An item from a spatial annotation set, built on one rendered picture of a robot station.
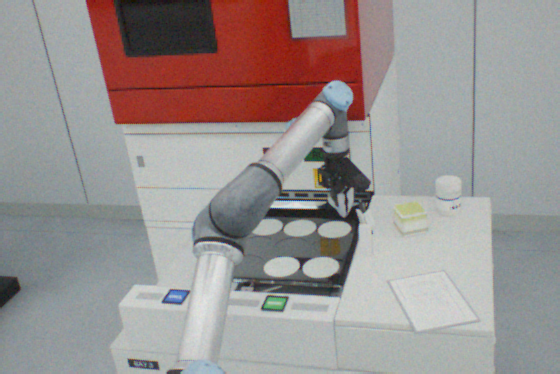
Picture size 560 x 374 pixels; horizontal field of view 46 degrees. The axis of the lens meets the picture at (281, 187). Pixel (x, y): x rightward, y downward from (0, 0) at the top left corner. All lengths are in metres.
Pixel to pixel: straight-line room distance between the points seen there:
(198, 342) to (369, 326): 0.39
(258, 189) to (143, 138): 0.88
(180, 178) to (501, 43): 1.82
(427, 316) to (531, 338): 1.55
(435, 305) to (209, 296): 0.51
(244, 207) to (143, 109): 0.80
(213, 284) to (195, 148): 0.81
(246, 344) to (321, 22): 0.87
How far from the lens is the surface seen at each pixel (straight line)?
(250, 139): 2.06
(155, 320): 1.70
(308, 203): 2.08
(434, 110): 3.50
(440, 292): 1.59
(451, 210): 1.90
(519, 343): 3.00
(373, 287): 1.61
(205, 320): 1.39
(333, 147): 1.81
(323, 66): 1.86
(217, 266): 1.43
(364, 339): 1.54
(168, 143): 2.17
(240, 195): 1.38
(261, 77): 1.92
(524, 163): 3.61
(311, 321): 1.54
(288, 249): 1.92
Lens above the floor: 1.89
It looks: 25 degrees down
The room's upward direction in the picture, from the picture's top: 7 degrees counter-clockwise
